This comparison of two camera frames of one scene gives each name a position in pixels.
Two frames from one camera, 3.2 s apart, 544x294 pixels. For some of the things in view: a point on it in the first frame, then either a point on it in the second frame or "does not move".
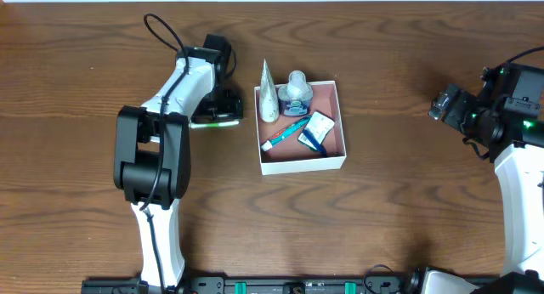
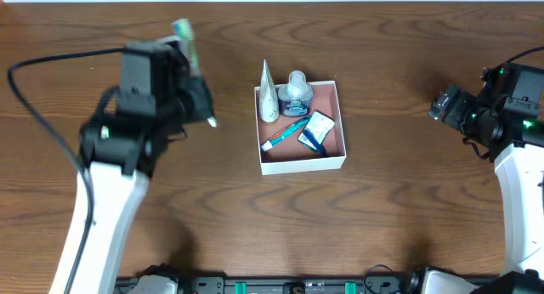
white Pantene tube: [269, 104] does not move
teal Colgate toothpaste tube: [285, 133] does not move
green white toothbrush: [212, 124] → [183, 30]
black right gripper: [455, 105] does not move
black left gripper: [227, 105] → [197, 97]
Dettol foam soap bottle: [295, 97] does not move
